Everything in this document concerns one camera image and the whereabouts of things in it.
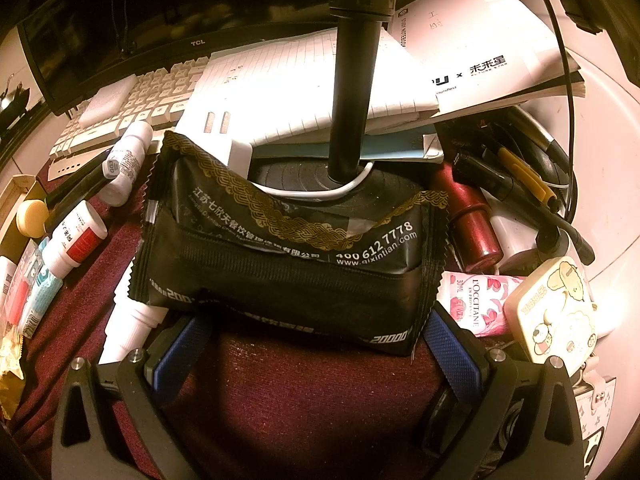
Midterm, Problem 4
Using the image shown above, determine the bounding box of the gold snack packet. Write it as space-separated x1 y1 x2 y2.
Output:
0 320 26 421

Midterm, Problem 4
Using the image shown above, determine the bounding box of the white lined notepad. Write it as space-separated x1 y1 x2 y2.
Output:
177 27 441 168

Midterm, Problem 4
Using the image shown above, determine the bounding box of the maroon cloth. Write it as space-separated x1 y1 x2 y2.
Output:
10 180 451 480

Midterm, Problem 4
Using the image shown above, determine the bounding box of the black tissue packet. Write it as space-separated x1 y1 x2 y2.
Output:
127 130 451 358

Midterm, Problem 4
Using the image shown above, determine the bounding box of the white foam block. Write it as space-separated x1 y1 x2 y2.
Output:
80 74 138 128

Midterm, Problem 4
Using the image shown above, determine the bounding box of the white printed booklet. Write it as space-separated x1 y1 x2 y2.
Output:
395 0 586 121

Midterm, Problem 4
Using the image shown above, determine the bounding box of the clear pink tube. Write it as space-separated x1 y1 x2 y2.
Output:
5 247 43 333

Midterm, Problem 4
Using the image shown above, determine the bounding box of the white keyboard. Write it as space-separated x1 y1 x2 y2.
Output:
47 60 213 158

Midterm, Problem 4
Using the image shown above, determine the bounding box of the cream cartoon tin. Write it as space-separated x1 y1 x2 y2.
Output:
502 256 598 365

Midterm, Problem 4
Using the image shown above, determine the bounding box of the white cable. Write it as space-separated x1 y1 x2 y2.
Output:
255 162 376 198

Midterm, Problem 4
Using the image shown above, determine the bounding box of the white tube red label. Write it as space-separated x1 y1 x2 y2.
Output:
97 287 171 366

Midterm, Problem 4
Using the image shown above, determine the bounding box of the yellow pen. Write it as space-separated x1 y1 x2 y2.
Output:
497 147 561 211

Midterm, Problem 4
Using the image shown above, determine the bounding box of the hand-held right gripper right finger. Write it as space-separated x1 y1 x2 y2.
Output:
422 305 591 480

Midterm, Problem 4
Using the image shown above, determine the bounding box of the masking tape roll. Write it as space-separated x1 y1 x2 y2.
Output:
16 199 51 238

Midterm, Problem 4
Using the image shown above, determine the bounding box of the dark red metallic tube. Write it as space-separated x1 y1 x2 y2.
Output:
432 165 503 271

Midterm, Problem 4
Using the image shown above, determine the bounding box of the black cable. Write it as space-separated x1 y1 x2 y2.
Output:
495 0 583 221

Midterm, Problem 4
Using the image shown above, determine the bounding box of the small white bottle grey label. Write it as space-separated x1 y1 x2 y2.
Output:
97 121 154 206

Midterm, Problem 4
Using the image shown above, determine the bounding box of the black computer monitor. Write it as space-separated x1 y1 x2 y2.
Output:
17 0 401 117

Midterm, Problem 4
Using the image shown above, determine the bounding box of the black pen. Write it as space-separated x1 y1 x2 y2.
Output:
452 152 516 201

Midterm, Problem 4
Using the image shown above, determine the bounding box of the white charger plug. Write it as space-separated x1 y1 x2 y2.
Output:
175 105 253 181

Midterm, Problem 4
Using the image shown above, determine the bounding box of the cardboard box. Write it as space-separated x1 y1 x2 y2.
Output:
0 174 51 261

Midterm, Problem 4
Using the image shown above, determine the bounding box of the teal notebook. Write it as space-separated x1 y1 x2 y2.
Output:
252 127 443 161

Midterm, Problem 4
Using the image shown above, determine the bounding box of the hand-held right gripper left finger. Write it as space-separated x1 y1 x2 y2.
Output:
50 315 216 480

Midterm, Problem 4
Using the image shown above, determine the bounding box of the pink floral hand cream tube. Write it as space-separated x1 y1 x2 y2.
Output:
436 270 526 338

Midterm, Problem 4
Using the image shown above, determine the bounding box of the ring light with black stand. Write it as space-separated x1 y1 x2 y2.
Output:
250 0 431 206

